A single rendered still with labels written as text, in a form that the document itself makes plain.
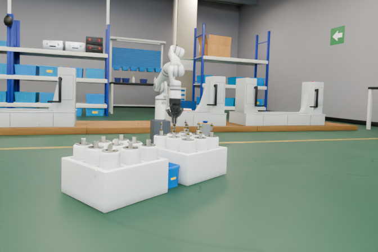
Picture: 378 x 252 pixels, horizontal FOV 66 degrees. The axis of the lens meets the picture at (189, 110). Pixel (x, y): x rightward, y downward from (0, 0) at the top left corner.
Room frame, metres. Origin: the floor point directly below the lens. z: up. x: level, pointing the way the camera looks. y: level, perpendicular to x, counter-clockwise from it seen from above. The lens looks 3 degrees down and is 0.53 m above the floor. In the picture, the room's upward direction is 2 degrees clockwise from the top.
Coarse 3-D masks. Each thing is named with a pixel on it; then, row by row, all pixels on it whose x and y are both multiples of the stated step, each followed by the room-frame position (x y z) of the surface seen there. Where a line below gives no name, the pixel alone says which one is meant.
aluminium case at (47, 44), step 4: (44, 40) 5.86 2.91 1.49; (48, 40) 5.88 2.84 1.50; (52, 40) 5.90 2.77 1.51; (56, 40) 5.92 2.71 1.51; (44, 44) 5.86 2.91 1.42; (48, 44) 5.88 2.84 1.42; (52, 44) 5.90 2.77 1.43; (56, 44) 5.92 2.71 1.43; (60, 44) 5.94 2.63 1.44; (64, 44) 6.20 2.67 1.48; (44, 48) 5.86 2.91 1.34; (48, 48) 5.88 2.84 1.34; (52, 48) 5.90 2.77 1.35; (56, 48) 5.92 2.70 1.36; (60, 48) 5.94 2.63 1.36; (64, 48) 6.21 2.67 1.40
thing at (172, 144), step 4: (168, 140) 1.79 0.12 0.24; (172, 140) 1.78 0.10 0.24; (176, 140) 1.78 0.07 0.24; (180, 140) 1.80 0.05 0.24; (168, 144) 1.79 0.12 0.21; (172, 144) 1.78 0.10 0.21; (176, 144) 1.78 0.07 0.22; (168, 148) 1.79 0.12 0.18; (172, 148) 1.78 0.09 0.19; (176, 148) 1.78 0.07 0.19
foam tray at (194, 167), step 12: (168, 156) 1.74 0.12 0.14; (180, 156) 1.68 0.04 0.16; (192, 156) 1.66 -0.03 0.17; (204, 156) 1.75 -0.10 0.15; (216, 156) 1.84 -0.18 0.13; (180, 168) 1.68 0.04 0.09; (192, 168) 1.67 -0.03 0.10; (204, 168) 1.75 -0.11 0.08; (216, 168) 1.84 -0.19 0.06; (180, 180) 1.68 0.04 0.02; (192, 180) 1.67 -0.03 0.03; (204, 180) 1.75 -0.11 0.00
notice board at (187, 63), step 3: (183, 60) 8.33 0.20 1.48; (186, 60) 8.36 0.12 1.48; (189, 60) 8.39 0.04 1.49; (192, 60) 8.43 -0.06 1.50; (183, 63) 8.34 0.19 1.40; (186, 63) 8.36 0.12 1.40; (189, 63) 8.39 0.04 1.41; (192, 63) 8.43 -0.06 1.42; (183, 66) 8.34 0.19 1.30; (186, 66) 8.36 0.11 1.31; (189, 66) 8.39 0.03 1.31; (192, 66) 8.43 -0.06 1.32; (186, 69) 8.37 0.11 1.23; (189, 69) 8.39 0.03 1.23; (192, 69) 8.43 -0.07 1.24
